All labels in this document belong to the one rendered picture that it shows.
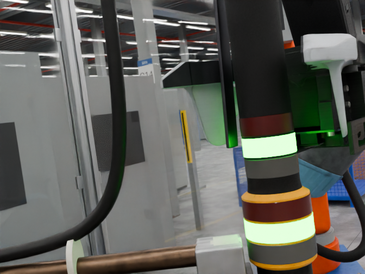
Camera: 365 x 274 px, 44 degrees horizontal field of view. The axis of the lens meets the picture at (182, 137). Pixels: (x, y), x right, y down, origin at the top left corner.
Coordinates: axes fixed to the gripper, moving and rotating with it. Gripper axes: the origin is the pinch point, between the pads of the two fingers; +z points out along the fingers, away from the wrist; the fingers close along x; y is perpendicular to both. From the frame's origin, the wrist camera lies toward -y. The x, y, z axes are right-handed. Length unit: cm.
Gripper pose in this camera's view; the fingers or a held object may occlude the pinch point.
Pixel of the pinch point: (232, 58)
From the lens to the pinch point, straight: 26.5
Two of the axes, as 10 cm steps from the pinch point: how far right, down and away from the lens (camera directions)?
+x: -7.8, 0.7, 6.2
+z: -6.1, 1.3, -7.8
